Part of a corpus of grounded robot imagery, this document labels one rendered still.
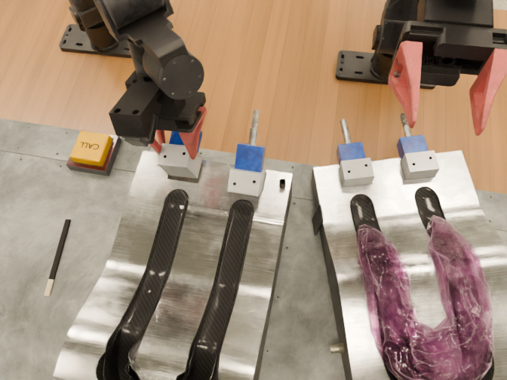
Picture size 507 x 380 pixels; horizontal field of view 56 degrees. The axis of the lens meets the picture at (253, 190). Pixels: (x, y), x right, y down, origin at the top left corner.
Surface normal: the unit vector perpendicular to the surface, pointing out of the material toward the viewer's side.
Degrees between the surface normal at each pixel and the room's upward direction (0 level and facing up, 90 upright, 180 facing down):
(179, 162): 12
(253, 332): 28
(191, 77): 70
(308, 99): 0
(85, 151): 0
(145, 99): 21
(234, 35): 0
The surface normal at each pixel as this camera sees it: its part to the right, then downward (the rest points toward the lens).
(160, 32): -0.23, -0.65
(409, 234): -0.09, -0.80
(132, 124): -0.25, 0.68
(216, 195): -0.05, -0.43
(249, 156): -0.15, 0.15
